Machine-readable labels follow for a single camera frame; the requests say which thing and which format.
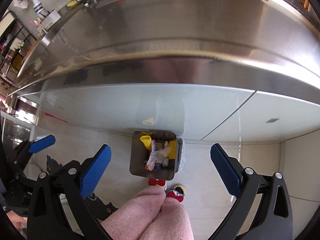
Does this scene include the clear plastic bag front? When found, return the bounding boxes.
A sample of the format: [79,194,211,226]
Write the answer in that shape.
[145,140,170,171]

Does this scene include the yellow sponge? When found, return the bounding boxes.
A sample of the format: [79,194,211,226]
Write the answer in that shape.
[67,0,79,8]

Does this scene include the grey trash bin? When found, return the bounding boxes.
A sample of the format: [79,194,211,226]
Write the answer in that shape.
[129,131,184,180]

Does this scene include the yellow foam net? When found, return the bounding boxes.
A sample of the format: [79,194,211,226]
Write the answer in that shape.
[140,135,152,151]
[164,140,176,159]

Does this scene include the pink trouser legs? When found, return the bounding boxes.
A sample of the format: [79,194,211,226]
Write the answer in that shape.
[101,185,194,239]

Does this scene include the chrome kitchen faucet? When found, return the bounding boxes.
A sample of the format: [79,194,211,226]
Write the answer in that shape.
[32,0,47,18]

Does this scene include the person's left hand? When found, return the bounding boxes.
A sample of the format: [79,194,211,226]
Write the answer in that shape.
[7,211,27,231]

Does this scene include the white sink caddy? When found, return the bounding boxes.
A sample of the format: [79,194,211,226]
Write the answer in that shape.
[37,10,61,32]

